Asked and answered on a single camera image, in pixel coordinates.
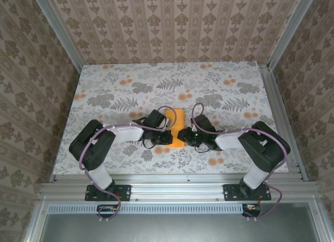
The orange paper sheet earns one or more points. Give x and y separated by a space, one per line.
177 116

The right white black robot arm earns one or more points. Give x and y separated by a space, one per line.
266 153

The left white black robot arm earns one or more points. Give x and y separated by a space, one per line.
91 148

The floral patterned table cover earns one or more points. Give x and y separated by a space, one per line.
117 77

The black connector box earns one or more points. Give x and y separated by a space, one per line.
257 212
104 213

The grey metal panel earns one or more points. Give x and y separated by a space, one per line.
169 229

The long aluminium frame rail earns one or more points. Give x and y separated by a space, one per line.
177 187

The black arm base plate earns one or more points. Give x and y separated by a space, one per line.
122 192
229 193

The short aluminium side rail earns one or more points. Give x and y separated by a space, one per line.
271 96

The aluminium corner post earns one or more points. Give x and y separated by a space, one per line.
57 36
292 30

